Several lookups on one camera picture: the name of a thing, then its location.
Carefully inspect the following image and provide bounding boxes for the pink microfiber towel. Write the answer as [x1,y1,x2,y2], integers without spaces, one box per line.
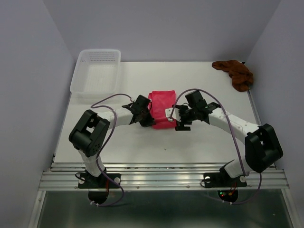
[148,90,176,130]

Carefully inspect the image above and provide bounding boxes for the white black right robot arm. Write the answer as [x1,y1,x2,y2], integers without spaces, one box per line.
[166,89,283,185]

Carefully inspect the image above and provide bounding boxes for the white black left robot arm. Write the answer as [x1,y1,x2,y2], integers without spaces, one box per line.
[68,95,155,187]

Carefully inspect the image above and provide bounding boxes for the brown crumpled towel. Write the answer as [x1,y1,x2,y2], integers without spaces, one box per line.
[212,60,254,92]

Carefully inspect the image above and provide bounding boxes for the white perforated plastic basket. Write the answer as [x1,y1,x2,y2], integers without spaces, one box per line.
[70,49,121,97]

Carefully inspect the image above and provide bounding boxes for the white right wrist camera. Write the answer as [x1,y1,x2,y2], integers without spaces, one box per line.
[165,107,180,122]

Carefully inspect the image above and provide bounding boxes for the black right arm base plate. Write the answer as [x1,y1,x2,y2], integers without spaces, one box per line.
[200,172,247,204]

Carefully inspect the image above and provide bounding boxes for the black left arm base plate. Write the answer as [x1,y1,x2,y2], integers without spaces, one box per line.
[75,171,124,207]

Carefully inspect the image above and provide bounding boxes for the aluminium mounting rail frame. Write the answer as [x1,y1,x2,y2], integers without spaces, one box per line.
[29,95,303,228]

